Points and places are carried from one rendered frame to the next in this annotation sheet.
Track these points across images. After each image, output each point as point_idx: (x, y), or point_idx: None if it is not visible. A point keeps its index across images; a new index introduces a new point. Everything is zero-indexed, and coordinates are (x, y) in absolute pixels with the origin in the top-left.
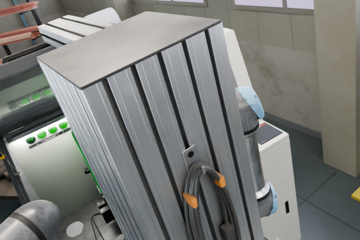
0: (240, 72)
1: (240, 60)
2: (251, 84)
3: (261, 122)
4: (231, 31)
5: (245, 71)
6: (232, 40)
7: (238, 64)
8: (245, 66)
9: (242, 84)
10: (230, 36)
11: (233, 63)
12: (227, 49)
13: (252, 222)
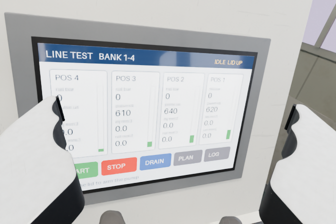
0: (273, 101)
1: (288, 73)
2: (277, 136)
3: (256, 216)
4: None
5: (282, 103)
6: (297, 15)
7: (279, 79)
8: (288, 93)
9: (262, 128)
10: (299, 1)
11: (271, 72)
12: (277, 28)
13: None
